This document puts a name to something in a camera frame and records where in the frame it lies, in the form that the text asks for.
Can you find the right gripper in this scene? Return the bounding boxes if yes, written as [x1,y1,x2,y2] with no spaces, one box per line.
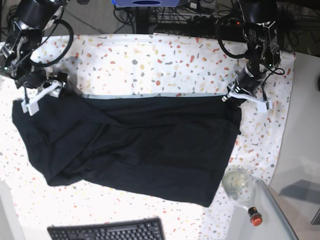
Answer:
[15,68,75,98]

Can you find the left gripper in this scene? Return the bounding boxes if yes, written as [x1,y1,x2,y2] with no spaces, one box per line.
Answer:
[231,64,266,109]

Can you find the black t-shirt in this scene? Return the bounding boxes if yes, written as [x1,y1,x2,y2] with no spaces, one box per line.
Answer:
[12,94,242,207]

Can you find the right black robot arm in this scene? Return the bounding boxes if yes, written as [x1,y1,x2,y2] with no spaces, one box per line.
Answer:
[0,0,74,98]

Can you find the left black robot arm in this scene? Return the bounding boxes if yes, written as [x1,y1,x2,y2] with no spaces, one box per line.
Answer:
[215,0,285,113]

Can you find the clear bottle orange cap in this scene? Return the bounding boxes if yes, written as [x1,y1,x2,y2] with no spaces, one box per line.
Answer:
[222,166,263,227]

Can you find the black power strip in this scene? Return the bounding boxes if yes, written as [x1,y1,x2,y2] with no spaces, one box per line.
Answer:
[186,13,243,29]

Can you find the blue box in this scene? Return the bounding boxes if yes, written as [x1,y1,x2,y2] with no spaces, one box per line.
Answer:
[111,0,189,8]

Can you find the black computer keyboard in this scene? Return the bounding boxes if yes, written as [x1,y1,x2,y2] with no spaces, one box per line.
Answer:
[47,218,166,240]

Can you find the black wire rack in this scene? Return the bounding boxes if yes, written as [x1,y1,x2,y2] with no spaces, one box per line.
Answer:
[149,5,203,26]

